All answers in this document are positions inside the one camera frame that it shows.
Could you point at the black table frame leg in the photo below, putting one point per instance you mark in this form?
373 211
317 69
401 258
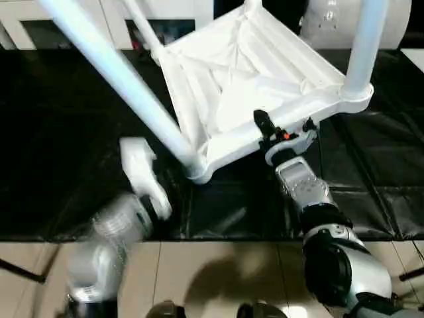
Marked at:
23 271
412 275

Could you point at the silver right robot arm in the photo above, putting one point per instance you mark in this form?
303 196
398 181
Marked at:
304 185

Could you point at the dark robot lower body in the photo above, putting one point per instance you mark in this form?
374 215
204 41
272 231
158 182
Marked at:
165 309

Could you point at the black cabinet with yellow label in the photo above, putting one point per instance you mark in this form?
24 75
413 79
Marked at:
291 13

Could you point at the white glass-door cabinet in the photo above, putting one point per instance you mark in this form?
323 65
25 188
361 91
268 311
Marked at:
99 10

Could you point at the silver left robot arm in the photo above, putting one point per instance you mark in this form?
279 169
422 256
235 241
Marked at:
109 232

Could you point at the white flat board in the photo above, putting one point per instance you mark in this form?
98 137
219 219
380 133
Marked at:
414 59

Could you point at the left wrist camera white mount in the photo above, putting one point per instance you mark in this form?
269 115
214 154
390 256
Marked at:
139 165

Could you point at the white plastic table top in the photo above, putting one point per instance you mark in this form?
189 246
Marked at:
265 66

